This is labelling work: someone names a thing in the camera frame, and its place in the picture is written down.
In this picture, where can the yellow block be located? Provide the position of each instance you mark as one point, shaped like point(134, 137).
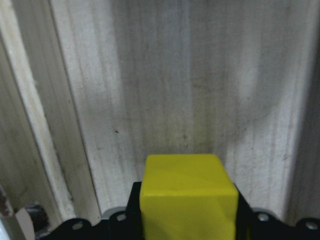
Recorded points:
point(187, 197)

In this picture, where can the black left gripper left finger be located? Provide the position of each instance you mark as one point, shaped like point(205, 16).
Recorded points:
point(134, 225)

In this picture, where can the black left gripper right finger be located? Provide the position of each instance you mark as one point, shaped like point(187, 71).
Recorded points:
point(243, 222)

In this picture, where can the light wooden drawer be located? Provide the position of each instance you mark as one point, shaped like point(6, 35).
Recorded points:
point(90, 88)

